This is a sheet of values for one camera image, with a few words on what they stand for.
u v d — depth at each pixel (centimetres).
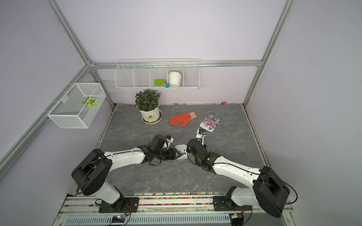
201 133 72
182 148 89
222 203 74
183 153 89
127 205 72
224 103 124
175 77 92
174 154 78
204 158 62
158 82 101
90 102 81
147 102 96
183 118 109
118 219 71
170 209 73
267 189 41
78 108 82
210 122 108
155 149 70
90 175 47
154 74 100
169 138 84
